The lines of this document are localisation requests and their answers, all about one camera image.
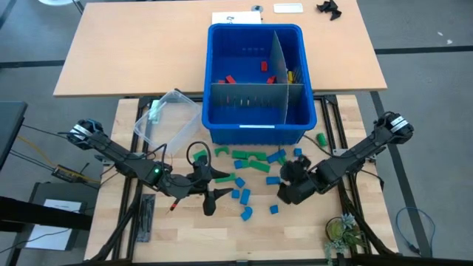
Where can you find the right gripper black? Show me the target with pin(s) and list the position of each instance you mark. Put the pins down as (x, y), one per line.
(306, 184)

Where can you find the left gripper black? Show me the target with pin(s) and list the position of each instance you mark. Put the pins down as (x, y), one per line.
(181, 184)

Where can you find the green long block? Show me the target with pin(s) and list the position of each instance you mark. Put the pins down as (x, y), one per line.
(225, 178)

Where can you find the green arch block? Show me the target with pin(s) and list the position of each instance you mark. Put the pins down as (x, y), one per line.
(257, 155)
(221, 148)
(197, 154)

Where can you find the green rectangular block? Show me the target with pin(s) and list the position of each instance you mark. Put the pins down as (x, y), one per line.
(259, 166)
(239, 154)

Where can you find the clear plastic container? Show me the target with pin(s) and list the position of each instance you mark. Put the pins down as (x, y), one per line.
(166, 122)

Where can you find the grey slotted divider panel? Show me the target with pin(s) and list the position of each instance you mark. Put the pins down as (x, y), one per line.
(251, 98)
(278, 55)

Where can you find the red cube block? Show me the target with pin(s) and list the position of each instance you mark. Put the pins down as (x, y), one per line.
(221, 81)
(271, 80)

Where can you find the yellow long rectangular block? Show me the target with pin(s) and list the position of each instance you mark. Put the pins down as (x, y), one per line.
(290, 77)

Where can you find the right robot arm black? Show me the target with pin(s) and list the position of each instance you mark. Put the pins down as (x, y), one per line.
(354, 151)

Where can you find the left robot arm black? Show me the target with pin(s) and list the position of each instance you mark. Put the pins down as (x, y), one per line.
(111, 151)

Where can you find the green cube block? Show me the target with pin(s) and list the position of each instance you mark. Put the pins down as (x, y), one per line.
(282, 161)
(245, 162)

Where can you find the green cylinder block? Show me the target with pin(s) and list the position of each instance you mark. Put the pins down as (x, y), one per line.
(321, 139)

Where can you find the grey metal mounting plate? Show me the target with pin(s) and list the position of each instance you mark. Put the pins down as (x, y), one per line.
(340, 152)

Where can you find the white bin label strip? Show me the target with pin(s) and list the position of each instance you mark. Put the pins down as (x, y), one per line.
(256, 126)

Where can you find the artificial potted plant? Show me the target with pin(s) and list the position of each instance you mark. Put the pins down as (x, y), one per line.
(338, 231)

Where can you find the dark grey rectangular plate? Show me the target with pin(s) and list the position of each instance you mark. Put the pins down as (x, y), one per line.
(146, 218)

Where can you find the black clamp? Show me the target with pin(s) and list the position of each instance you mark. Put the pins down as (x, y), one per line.
(177, 90)

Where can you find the blue plastic bin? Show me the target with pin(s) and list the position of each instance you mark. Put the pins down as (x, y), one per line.
(240, 48)

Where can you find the white paper note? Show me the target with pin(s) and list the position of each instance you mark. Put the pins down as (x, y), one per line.
(63, 205)

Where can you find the light wooden desk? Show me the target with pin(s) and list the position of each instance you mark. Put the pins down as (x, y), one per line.
(129, 55)

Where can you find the white paper sheet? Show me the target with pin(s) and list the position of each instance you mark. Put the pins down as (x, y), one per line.
(236, 16)

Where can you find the grey desk grommet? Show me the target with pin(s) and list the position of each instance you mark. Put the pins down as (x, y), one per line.
(256, 8)

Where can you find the black equipment case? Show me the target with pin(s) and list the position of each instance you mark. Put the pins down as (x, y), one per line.
(37, 192)

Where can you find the black beam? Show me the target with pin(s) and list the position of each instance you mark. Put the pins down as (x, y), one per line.
(37, 214)

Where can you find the black side desk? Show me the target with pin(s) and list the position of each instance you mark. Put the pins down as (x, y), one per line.
(11, 129)

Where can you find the white round object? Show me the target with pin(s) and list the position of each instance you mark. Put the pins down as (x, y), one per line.
(55, 1)

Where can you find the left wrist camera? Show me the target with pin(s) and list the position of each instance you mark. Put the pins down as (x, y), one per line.
(201, 168)

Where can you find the black plastic bracket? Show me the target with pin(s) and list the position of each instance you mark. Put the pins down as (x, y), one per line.
(330, 9)

